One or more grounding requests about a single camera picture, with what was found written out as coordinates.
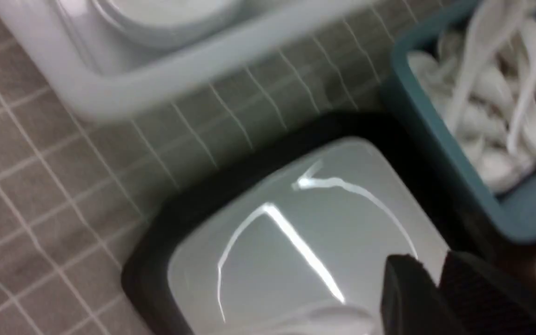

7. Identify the large white square plate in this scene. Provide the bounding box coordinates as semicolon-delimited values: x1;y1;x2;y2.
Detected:
164;136;449;335

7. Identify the grey checked tablecloth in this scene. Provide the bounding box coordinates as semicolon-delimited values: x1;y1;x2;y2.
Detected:
0;0;450;335

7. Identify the teal plastic bin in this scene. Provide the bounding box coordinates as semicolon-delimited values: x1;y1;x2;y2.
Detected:
381;0;536;244

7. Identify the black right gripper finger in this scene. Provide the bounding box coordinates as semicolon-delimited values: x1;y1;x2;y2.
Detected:
380;251;536;335

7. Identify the stack of small white bowls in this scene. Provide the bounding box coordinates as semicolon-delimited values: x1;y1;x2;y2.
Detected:
56;0;245;70

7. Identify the large translucent white bin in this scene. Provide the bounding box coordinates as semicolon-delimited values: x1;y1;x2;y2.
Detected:
0;0;374;123

